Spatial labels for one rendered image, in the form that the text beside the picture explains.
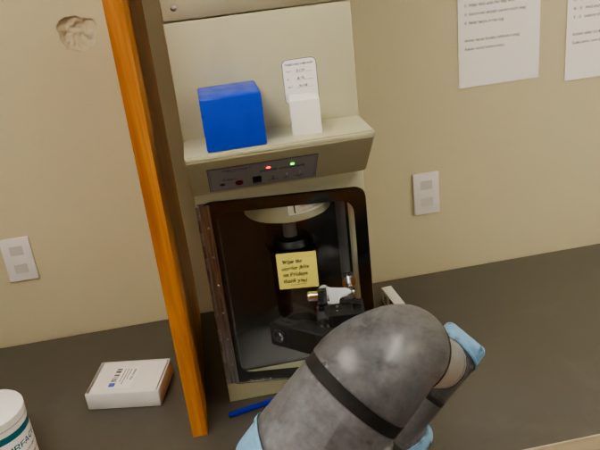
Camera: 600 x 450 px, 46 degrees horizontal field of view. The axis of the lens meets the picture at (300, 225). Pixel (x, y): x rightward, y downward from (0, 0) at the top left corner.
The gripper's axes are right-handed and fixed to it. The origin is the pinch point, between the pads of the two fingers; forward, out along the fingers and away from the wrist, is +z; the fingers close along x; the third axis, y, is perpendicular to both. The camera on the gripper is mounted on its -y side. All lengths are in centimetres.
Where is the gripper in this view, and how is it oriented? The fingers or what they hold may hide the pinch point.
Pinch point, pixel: (321, 295)
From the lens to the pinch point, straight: 131.2
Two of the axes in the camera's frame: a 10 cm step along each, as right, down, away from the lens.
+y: 9.9, -1.0, -0.4
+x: -1.1, -9.1, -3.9
